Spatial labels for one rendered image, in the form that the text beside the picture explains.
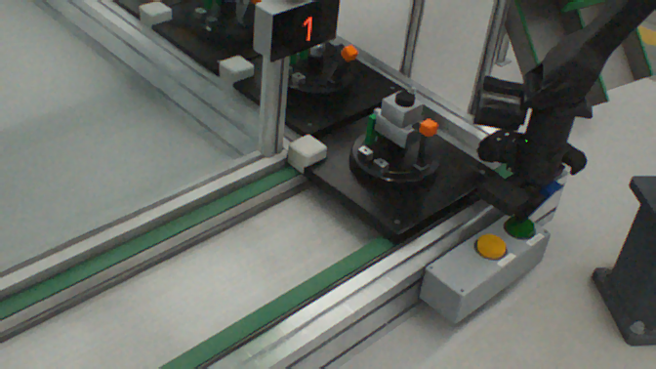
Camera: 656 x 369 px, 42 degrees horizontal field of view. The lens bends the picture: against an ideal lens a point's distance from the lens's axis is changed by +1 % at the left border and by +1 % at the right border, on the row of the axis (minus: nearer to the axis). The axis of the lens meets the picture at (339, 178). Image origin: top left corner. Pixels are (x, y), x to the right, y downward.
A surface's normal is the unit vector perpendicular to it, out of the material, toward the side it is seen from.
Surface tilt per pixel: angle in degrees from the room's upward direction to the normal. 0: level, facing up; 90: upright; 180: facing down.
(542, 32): 45
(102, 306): 0
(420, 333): 0
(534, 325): 0
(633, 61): 90
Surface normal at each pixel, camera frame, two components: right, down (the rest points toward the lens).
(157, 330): 0.11, -0.78
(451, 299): -0.72, 0.36
